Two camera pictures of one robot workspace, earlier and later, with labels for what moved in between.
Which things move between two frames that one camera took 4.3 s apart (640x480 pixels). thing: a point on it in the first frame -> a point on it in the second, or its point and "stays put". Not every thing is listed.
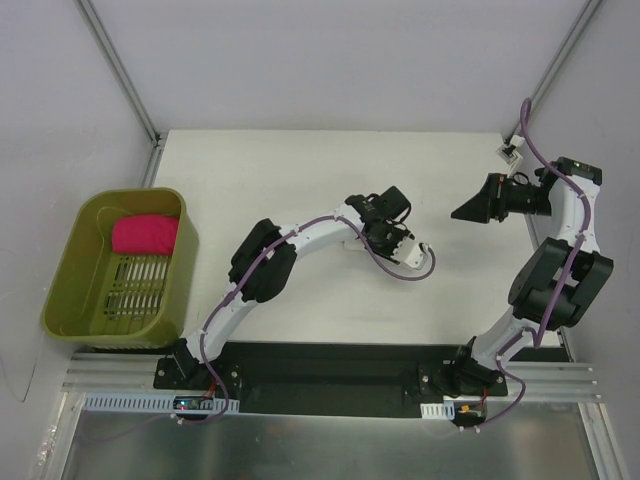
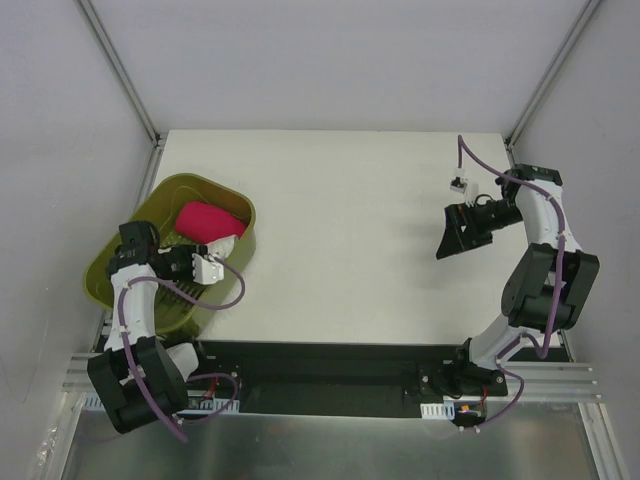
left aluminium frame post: x=156 y=137 stays put
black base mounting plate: x=386 y=380 stays put
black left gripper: x=388 y=239 -> x=185 y=261
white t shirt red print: x=352 y=246 -> x=223 y=247
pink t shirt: x=146 y=234 -> x=199 y=222
